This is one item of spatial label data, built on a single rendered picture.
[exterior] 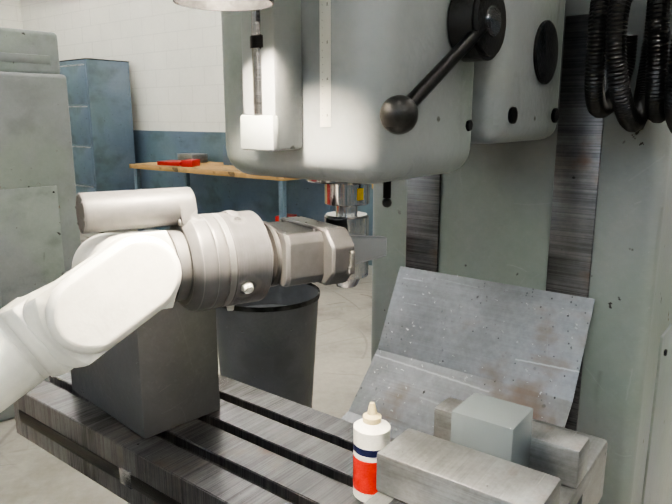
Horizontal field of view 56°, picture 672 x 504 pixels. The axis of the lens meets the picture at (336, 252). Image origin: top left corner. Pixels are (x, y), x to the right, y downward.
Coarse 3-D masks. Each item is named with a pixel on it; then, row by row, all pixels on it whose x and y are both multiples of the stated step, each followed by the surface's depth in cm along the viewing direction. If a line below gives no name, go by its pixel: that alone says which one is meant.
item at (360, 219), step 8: (328, 216) 64; (336, 216) 64; (344, 216) 64; (352, 216) 64; (360, 216) 64; (368, 216) 65; (336, 224) 64; (344, 224) 64; (352, 224) 64; (360, 224) 64
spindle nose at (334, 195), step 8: (328, 184) 64; (368, 184) 64; (328, 192) 64; (336, 192) 63; (344, 192) 63; (352, 192) 63; (368, 192) 64; (328, 200) 64; (336, 200) 63; (344, 200) 63; (352, 200) 63; (360, 200) 63; (368, 200) 65
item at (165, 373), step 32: (160, 320) 80; (192, 320) 83; (128, 352) 80; (160, 352) 81; (192, 352) 84; (96, 384) 89; (128, 384) 82; (160, 384) 81; (192, 384) 85; (128, 416) 83; (160, 416) 82; (192, 416) 86
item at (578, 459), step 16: (448, 400) 67; (448, 416) 65; (448, 432) 65; (544, 432) 61; (560, 432) 61; (576, 432) 69; (544, 448) 59; (560, 448) 58; (576, 448) 58; (592, 448) 65; (544, 464) 60; (560, 464) 59; (576, 464) 58; (592, 464) 63; (576, 480) 58; (592, 480) 63; (384, 496) 57; (560, 496) 57; (576, 496) 58; (592, 496) 64
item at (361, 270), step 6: (348, 228) 64; (354, 228) 64; (360, 228) 64; (366, 228) 65; (354, 234) 64; (360, 234) 64; (366, 234) 65; (360, 264) 65; (366, 264) 66; (360, 270) 65; (366, 270) 66; (354, 276) 65; (360, 276) 65
